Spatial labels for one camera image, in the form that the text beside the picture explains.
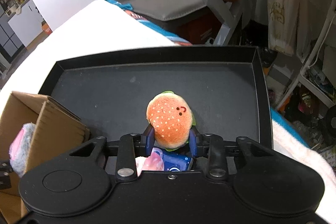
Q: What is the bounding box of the hamburger plush toy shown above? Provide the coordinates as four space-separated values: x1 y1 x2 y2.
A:
146 91 196 151

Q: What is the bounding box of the brown cardboard box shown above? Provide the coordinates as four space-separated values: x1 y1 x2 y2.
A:
1 92 89 223

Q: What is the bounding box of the grey pink plush toy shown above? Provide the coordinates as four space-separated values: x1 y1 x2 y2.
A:
9 123 35 177

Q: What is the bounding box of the blue tissue packet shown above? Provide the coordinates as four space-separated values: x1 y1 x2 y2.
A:
135 147 193 176

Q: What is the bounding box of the black tray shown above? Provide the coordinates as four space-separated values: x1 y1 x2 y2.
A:
39 46 272 157

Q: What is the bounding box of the orange bag on floor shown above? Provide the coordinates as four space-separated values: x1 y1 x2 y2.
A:
42 22 52 35

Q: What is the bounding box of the white cabinet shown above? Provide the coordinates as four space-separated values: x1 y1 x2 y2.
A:
3 0 44 47

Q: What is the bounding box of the white plastic bag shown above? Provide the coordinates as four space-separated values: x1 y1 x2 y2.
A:
267 0 300 56

